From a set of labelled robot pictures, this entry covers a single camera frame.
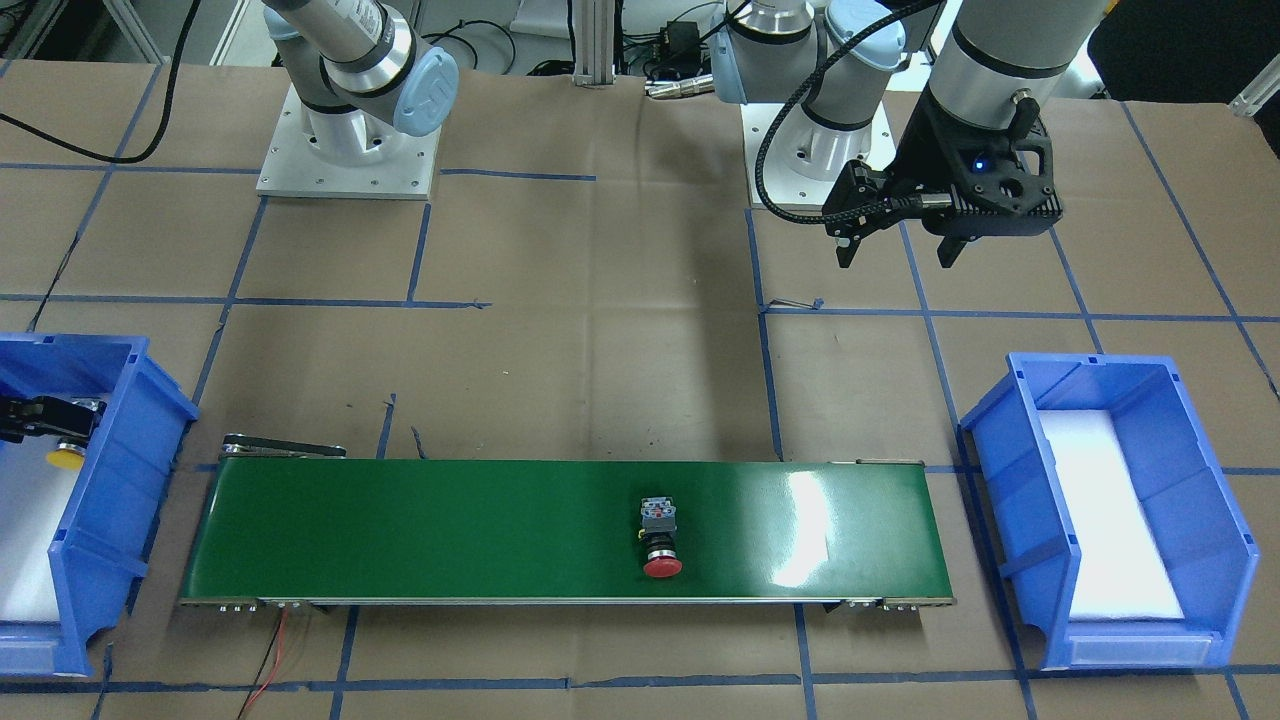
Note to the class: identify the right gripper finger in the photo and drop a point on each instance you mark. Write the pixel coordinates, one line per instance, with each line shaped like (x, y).
(70, 421)

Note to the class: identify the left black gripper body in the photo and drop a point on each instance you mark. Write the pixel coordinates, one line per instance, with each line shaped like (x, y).
(922, 152)

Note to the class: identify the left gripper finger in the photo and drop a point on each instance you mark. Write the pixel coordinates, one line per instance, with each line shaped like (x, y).
(866, 200)
(950, 249)

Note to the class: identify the yellow push button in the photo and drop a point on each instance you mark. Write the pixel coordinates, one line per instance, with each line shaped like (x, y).
(66, 455)

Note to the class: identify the red push button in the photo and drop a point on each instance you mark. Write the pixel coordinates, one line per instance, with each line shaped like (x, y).
(657, 533)

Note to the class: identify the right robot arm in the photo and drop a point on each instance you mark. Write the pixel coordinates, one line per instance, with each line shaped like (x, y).
(262, 229)

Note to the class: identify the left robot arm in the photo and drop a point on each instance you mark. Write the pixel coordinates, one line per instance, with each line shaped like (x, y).
(835, 63)

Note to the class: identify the white foam pad destination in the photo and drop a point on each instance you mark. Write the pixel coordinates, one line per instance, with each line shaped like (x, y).
(34, 496)

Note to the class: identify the blue destination bin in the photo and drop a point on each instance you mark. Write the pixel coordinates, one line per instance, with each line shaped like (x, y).
(100, 549)

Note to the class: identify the green conveyor belt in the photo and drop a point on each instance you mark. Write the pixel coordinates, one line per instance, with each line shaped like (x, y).
(482, 532)

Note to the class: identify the white foam pad source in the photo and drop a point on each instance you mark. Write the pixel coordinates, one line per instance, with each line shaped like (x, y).
(1121, 576)

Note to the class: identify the blue source bin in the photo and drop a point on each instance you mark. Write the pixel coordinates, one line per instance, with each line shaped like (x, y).
(1200, 532)

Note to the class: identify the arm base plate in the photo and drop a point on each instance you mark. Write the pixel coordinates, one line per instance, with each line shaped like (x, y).
(805, 159)
(315, 155)

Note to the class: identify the aluminium frame post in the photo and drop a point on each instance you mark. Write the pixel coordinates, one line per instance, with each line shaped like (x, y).
(595, 39)

